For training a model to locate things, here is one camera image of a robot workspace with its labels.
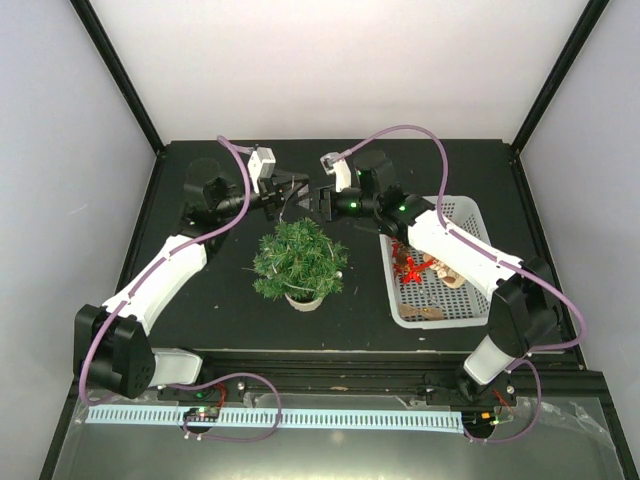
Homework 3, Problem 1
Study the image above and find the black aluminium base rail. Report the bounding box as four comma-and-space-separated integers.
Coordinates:
189, 349, 609, 406

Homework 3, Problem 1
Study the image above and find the snowman doll ornament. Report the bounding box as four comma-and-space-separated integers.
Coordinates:
423, 253, 466, 289

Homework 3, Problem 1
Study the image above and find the red ribbon bow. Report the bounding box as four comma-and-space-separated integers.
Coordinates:
393, 257, 433, 284

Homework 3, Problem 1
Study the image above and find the left circuit board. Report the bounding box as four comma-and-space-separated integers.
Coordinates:
183, 407, 220, 423

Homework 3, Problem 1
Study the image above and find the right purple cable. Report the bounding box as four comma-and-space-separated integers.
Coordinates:
329, 124, 587, 445

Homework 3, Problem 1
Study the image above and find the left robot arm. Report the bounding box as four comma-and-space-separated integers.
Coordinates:
73, 152, 309, 399

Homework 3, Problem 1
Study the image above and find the right black frame post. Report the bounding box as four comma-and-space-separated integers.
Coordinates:
511, 0, 610, 155

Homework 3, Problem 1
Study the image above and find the burlap bow ornament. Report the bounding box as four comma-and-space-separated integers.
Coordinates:
398, 303, 444, 321

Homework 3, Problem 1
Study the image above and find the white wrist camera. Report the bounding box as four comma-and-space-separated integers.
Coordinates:
320, 152, 352, 192
247, 146, 276, 194

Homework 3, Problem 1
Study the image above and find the circuit board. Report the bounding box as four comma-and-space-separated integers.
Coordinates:
183, 407, 220, 423
462, 411, 515, 427

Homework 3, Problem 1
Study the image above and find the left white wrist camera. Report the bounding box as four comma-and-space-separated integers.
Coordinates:
247, 146, 276, 194

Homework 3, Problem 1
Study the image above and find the right circuit board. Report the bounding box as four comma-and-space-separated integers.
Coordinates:
462, 411, 515, 427

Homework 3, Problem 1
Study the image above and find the pine cone ornament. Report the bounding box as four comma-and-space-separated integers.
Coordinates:
392, 243, 411, 265

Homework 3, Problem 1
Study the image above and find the white slotted cable duct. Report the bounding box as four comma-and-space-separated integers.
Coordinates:
85, 405, 464, 434

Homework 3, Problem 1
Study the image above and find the clear string loop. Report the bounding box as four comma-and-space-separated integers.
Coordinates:
264, 179, 346, 294

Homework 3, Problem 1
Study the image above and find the small green christmas tree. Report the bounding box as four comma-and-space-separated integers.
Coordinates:
253, 218, 349, 304

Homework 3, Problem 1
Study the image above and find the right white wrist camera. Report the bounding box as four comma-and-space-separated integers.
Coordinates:
320, 152, 352, 192

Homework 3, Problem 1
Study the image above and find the left black frame post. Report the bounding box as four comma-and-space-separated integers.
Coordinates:
70, 0, 164, 153

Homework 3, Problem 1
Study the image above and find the black frame post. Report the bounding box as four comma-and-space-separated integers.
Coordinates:
70, 0, 164, 153
511, 0, 610, 155

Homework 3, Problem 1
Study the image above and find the white plastic basket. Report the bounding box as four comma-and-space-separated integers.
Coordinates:
379, 195, 491, 330

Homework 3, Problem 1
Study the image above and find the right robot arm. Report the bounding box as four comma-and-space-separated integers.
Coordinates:
307, 151, 560, 403

